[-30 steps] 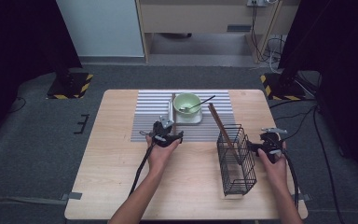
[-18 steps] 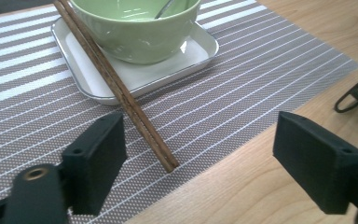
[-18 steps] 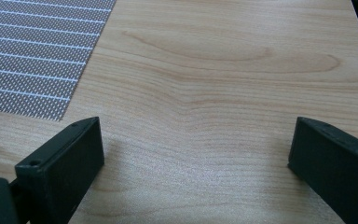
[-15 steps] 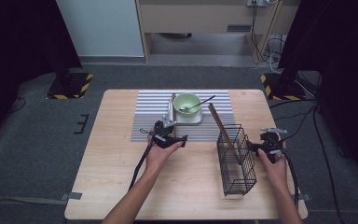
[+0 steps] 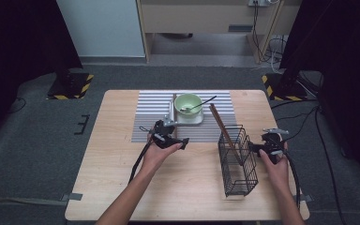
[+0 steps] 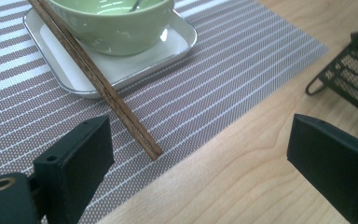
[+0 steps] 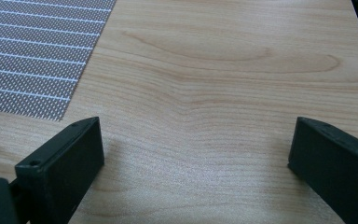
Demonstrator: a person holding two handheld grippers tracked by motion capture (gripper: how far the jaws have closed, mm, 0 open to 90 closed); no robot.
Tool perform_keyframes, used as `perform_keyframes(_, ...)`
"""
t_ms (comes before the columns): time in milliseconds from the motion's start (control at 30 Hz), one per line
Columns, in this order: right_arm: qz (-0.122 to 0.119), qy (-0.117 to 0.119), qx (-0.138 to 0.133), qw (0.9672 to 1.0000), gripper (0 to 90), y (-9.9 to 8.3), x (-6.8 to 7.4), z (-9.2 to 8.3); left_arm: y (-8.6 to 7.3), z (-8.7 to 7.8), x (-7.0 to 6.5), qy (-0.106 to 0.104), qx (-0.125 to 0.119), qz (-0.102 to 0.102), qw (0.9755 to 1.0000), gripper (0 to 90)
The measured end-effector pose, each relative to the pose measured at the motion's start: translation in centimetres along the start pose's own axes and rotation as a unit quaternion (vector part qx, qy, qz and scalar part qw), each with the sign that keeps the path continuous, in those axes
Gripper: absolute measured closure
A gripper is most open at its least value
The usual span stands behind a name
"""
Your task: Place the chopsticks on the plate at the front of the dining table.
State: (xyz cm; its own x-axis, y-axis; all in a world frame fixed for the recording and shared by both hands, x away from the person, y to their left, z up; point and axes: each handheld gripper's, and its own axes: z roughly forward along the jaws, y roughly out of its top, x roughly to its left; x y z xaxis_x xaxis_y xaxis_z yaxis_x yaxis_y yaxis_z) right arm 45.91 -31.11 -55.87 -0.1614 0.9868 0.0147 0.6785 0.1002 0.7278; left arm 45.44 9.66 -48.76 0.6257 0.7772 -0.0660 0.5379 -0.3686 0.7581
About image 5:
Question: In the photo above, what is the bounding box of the grey tape strip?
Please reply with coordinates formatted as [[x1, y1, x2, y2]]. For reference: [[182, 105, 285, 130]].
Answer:
[[60, 192, 83, 203], [293, 194, 314, 203]]

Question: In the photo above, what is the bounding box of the grey striped placemat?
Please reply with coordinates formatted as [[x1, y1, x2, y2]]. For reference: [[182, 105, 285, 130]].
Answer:
[[131, 90, 238, 143]]

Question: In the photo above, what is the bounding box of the thin black floor cable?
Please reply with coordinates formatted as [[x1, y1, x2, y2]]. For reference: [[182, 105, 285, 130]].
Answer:
[[7, 97, 27, 114]]

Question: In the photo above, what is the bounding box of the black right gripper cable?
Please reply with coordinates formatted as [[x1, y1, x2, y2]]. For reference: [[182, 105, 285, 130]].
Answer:
[[276, 137, 302, 210]]

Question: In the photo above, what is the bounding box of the black power cables bundle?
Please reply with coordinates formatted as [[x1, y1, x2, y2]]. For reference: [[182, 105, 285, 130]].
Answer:
[[251, 2, 284, 65]]

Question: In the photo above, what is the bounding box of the white power strip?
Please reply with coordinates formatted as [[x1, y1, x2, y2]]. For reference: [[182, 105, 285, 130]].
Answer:
[[247, 0, 274, 8]]

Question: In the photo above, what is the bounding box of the person's right hand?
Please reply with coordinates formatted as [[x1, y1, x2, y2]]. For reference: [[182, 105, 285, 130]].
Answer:
[[259, 142, 291, 192]]

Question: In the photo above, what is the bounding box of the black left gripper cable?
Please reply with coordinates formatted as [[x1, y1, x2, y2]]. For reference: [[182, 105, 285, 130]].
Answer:
[[127, 125, 154, 186]]

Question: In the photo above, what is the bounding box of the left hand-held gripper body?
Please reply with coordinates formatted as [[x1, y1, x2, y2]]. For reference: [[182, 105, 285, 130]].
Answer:
[[151, 114, 183, 150]]

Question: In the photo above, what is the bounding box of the white square plate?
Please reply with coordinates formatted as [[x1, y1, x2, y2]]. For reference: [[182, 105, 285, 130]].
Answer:
[[169, 97, 205, 127]]

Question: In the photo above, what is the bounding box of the person's left hand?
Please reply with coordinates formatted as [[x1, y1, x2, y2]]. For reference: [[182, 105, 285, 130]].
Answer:
[[140, 140, 185, 176]]

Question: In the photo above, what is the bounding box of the white panel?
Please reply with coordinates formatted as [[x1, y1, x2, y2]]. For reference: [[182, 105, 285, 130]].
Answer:
[[55, 0, 146, 58]]

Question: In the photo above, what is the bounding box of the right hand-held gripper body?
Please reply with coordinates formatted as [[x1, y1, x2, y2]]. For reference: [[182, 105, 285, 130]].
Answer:
[[261, 127, 290, 164]]

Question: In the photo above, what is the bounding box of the black stand with striped base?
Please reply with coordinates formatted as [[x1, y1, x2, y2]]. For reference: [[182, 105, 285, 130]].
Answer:
[[261, 0, 326, 101], [46, 55, 95, 101]]

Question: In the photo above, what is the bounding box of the metal spoon with black handle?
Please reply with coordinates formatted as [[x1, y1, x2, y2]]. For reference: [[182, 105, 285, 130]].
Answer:
[[179, 95, 218, 113]]

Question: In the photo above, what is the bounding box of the black wire mesh basket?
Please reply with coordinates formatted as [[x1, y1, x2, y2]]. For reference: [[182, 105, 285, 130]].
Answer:
[[217, 124, 260, 198]]

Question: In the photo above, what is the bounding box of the dark curtain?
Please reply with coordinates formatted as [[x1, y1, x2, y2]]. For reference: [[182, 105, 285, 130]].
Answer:
[[0, 0, 83, 148], [279, 0, 360, 188]]

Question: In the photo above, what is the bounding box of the light green bowl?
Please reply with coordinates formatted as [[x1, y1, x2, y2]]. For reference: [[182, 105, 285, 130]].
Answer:
[[173, 93, 203, 119]]

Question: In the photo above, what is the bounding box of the light wooden desk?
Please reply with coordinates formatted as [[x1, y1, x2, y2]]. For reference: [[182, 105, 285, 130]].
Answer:
[[136, 0, 304, 64]]

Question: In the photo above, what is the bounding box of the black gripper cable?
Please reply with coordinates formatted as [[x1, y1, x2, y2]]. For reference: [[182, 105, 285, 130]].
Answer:
[[127, 125, 154, 186], [276, 137, 302, 210]]

